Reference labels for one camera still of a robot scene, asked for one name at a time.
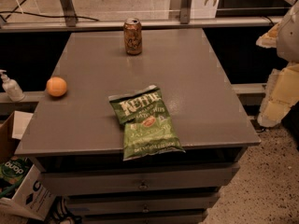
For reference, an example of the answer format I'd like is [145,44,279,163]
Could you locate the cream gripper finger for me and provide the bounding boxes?
[257,63,299,127]
[256,23,279,49]

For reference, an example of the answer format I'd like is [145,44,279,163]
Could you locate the orange soda can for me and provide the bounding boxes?
[123,18,142,55]

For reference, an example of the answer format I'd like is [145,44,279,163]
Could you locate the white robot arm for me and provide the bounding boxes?
[256,1,299,127]

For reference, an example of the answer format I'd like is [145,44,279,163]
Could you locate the green jalapeno chip bag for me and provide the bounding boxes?
[108,85,184,161]

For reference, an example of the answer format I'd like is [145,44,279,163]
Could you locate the grey drawer cabinet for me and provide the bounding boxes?
[17,28,259,224]

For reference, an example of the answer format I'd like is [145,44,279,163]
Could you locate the orange fruit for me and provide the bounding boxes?
[46,77,67,97]

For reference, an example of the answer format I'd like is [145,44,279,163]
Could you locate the white pump bottle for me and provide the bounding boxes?
[0,70,25,102]

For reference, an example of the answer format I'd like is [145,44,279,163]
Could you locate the white cardboard box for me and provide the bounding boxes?
[0,165,56,221]

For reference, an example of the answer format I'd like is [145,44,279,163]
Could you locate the brown cardboard box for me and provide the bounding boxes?
[0,111,33,163]

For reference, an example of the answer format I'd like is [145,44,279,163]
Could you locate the green dono package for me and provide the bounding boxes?
[0,156,32,198]

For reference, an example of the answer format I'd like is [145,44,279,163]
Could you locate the grey metal frame rail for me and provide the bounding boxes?
[0,0,299,34]

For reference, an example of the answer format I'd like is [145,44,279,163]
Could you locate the black cables under cabinet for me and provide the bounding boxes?
[50,197,83,224]

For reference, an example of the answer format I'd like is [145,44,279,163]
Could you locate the black cable on floor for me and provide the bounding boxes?
[0,0,101,22]

